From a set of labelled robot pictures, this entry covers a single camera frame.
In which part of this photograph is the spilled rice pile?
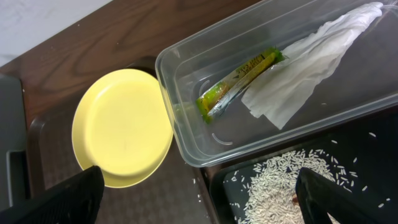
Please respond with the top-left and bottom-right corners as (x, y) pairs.
(230, 149), (358, 223)

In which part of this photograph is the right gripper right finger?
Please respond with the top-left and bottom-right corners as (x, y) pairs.
(295, 167), (379, 224)

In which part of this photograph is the black rectangular tray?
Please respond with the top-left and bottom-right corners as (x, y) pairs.
(210, 107), (397, 223)

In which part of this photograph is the white paper napkin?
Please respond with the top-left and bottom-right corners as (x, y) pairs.
(241, 2), (383, 129)

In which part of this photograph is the green orange snack wrapper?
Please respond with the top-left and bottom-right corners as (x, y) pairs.
(196, 47), (285, 123)

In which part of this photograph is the dark brown serving tray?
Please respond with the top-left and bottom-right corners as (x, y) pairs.
(26, 55), (218, 224)

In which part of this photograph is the yellow plate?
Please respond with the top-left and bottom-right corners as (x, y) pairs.
(72, 68), (174, 189)

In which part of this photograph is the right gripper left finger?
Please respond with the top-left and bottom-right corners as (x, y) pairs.
(1, 166), (104, 224)

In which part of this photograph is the clear plastic bin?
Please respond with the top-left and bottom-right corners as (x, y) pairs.
(155, 0), (397, 167)

